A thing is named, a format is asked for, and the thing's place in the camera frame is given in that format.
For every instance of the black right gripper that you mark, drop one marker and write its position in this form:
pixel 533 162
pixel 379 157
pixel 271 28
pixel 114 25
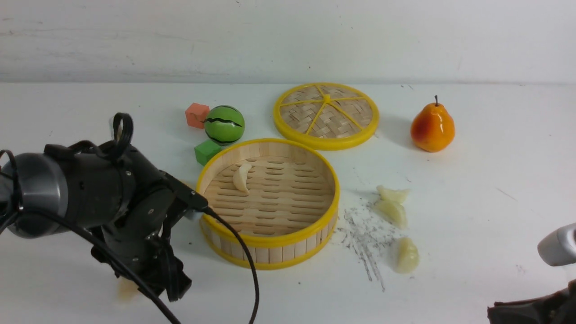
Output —
pixel 556 308

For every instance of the white dumpling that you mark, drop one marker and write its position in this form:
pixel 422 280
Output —
pixel 127 291
pixel 240 178

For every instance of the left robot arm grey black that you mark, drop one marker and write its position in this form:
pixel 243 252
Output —
pixel 75 184

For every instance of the orange foam cube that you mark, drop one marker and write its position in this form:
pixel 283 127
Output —
pixel 196 114

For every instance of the right robot arm silver link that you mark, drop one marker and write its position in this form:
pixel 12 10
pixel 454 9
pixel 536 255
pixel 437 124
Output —
pixel 559 247

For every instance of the green striped watermelon ball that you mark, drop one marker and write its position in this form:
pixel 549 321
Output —
pixel 224 124

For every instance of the woven bamboo steamer lid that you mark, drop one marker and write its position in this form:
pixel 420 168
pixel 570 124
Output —
pixel 326 116

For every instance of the pale green dumpling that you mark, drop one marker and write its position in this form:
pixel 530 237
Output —
pixel 394 212
pixel 407 258
pixel 393 195

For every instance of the green foam cube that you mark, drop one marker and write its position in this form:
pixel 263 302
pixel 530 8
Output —
pixel 205 151

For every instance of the bamboo steamer tray yellow rim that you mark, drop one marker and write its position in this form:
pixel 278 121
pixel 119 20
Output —
pixel 292 208

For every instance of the orange yellow toy pear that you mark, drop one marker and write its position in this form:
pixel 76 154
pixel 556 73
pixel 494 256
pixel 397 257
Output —
pixel 433 129

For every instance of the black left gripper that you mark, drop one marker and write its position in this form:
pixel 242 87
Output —
pixel 141 237

